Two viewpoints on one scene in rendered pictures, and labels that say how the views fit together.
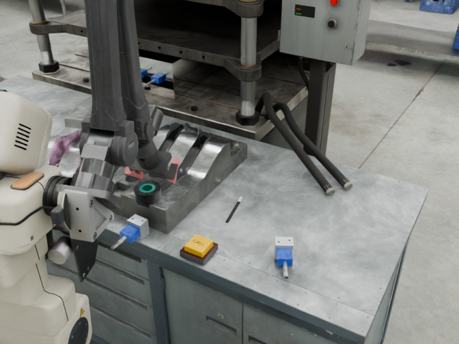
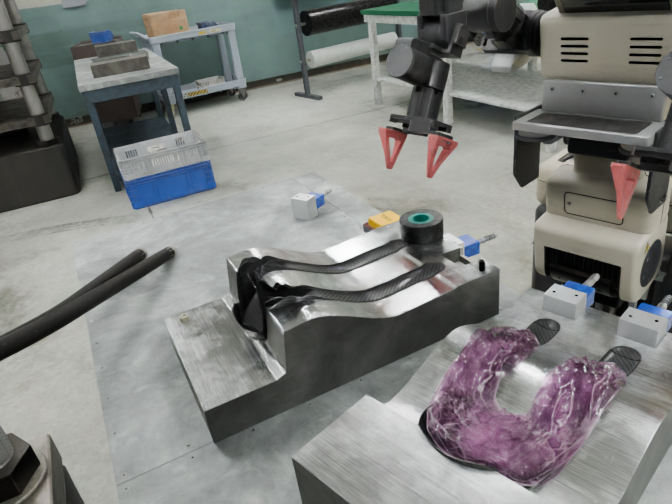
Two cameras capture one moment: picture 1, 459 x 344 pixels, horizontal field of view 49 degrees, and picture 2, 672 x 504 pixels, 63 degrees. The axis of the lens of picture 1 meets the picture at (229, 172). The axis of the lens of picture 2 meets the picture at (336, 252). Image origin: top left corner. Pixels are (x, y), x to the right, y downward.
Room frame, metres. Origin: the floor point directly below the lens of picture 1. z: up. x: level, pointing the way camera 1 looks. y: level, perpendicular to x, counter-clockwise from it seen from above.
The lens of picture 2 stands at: (2.05, 0.64, 1.36)
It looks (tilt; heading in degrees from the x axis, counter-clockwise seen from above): 28 degrees down; 216
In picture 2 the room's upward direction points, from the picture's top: 8 degrees counter-clockwise
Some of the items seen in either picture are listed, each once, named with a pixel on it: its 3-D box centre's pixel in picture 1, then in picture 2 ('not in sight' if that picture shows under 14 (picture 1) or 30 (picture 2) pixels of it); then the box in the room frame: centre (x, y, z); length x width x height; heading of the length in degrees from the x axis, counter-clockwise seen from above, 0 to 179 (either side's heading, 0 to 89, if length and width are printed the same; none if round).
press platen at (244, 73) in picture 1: (183, 35); not in sight; (2.50, 0.23, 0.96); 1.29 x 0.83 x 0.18; 60
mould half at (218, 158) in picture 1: (178, 164); (328, 297); (1.44, 0.17, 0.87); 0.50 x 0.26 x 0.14; 150
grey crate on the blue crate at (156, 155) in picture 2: not in sight; (161, 154); (-0.40, -2.55, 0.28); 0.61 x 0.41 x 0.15; 147
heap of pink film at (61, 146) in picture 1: (81, 142); (523, 382); (1.54, 0.52, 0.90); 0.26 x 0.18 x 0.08; 167
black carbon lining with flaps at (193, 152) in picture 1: (172, 153); (335, 271); (1.43, 0.19, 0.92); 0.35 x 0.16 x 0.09; 150
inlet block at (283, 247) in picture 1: (284, 260); (315, 199); (1.02, -0.15, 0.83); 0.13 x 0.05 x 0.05; 178
